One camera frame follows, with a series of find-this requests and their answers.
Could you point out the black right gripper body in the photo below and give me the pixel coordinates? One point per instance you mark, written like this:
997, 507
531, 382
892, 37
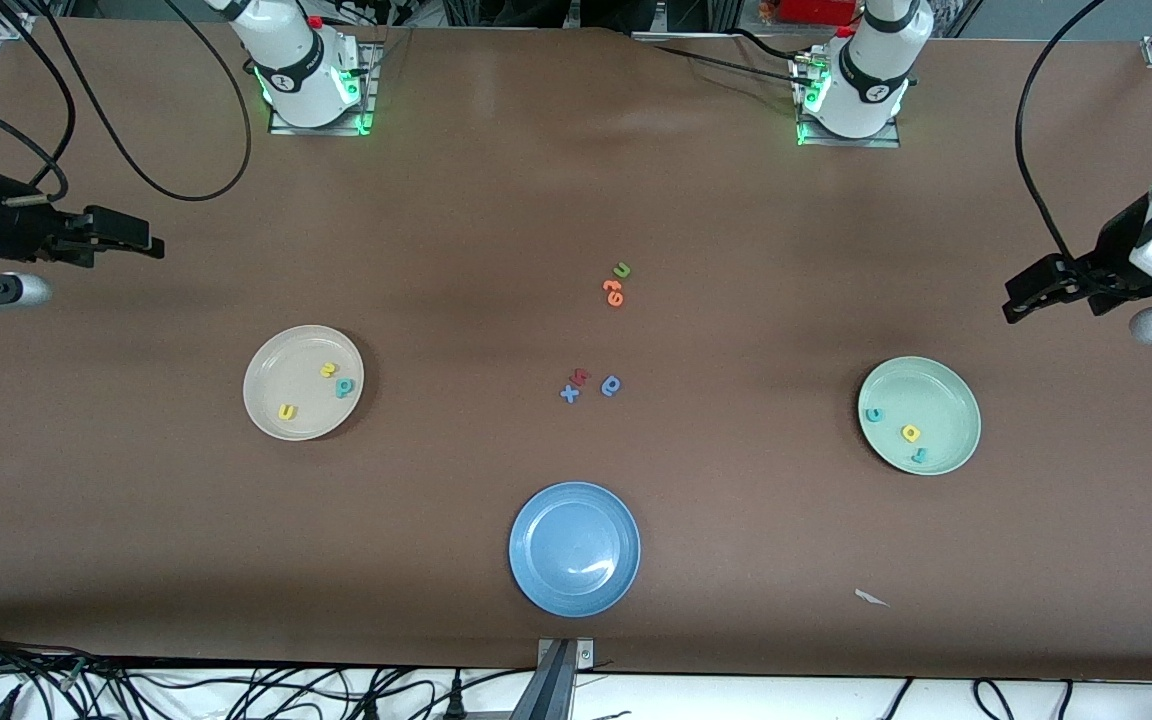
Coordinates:
16, 232

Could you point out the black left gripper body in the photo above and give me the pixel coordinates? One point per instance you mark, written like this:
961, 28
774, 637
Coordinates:
1108, 262

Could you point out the teal letter b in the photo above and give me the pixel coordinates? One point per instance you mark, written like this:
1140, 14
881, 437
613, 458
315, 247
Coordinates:
340, 388

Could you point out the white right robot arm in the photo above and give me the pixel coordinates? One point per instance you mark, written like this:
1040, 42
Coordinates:
296, 70

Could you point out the green plate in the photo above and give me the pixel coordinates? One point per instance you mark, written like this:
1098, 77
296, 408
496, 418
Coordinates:
941, 400

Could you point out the beige plate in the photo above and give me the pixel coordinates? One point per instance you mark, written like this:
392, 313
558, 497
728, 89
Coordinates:
281, 375

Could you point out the white paper scrap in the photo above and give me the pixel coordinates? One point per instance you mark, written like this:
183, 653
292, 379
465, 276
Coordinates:
868, 597

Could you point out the red box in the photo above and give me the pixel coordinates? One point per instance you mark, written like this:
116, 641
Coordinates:
816, 10

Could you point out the blue letter a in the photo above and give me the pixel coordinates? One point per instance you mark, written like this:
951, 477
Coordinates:
607, 388

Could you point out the blue plate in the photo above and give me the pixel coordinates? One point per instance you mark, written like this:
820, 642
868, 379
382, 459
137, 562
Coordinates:
574, 549

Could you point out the aluminium table profile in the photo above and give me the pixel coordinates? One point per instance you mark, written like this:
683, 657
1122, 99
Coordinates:
556, 680

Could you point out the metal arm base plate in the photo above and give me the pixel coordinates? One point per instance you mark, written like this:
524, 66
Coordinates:
836, 143
372, 100

